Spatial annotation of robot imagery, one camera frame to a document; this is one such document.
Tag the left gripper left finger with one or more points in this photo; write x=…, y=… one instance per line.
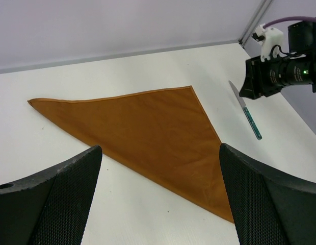
x=51, y=206

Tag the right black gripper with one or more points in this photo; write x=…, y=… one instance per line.
x=270, y=77

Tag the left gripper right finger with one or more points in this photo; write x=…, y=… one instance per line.
x=268, y=206

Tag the green handled knife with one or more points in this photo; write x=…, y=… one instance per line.
x=246, y=111

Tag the brown satin napkin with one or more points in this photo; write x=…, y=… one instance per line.
x=165, y=135

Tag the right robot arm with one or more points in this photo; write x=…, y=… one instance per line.
x=301, y=40

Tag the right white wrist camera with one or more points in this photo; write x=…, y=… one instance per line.
x=270, y=40

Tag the right aluminium frame post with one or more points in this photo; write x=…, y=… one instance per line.
x=254, y=21

